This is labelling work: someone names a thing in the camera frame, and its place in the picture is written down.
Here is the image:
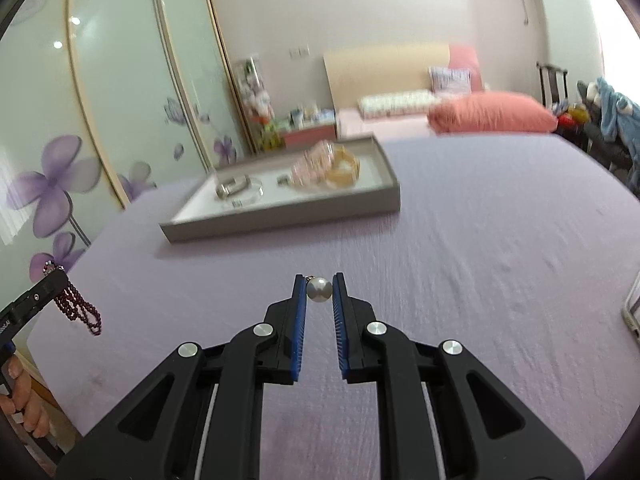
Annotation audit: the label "yellow wrist watch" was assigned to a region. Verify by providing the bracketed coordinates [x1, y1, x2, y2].
[324, 145, 361, 190]

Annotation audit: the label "person's left hand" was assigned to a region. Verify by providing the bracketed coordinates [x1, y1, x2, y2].
[0, 352, 51, 436]

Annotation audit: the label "grey cardboard tray box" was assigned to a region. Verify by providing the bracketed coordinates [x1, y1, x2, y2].
[159, 133, 402, 244]

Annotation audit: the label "dark wooden chair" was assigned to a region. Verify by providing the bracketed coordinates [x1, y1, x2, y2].
[536, 61, 570, 108]

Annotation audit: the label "pink bead charm bracelet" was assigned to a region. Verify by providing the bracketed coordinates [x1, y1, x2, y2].
[290, 141, 337, 192]

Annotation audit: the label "silver cuff bracelet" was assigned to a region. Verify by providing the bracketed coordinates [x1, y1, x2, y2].
[215, 174, 251, 198]

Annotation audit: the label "dark grey chair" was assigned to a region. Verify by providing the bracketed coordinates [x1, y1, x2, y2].
[575, 80, 636, 171]

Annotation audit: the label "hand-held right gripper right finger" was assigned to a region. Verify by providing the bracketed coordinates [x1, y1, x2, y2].
[332, 272, 586, 480]

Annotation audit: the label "pink upright pillow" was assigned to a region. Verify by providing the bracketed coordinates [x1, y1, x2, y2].
[447, 44, 485, 92]

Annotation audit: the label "dark red bead bracelet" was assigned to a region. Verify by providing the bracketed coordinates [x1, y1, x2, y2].
[44, 260, 103, 337]

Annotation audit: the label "clear cylinder of plush toys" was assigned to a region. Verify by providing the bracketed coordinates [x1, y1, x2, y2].
[232, 57, 278, 153]

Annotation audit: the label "salmon pink pillow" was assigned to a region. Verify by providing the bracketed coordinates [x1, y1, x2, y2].
[426, 91, 558, 135]

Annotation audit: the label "pink nightstand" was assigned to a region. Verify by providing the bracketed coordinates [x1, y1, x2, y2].
[277, 125, 338, 150]

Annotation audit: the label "cream bed headboard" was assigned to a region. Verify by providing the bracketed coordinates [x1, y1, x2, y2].
[323, 43, 453, 111]

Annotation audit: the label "white patterned pillow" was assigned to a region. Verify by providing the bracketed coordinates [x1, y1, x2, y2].
[357, 89, 436, 121]

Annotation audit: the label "floral sliding wardrobe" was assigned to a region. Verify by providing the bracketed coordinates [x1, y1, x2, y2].
[0, 0, 261, 306]

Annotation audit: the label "nightstand bottles and boxes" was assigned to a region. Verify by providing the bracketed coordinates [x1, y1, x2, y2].
[274, 105, 336, 131]

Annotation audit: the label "white smartphone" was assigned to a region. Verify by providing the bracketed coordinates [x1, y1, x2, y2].
[621, 270, 640, 343]

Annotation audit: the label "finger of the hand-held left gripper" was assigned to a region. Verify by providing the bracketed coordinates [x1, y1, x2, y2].
[12, 269, 70, 313]

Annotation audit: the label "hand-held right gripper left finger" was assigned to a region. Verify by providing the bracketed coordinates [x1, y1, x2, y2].
[55, 273, 307, 480]

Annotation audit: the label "white pearl bracelet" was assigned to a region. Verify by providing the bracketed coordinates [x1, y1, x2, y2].
[306, 275, 333, 303]

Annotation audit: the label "red and yellow toys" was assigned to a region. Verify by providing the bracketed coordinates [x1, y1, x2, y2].
[555, 102, 591, 133]

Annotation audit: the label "thin silver bangle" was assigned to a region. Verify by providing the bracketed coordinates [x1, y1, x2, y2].
[222, 177, 264, 208]

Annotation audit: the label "purple floral pillow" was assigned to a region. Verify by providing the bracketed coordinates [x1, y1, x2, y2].
[428, 66, 472, 96]

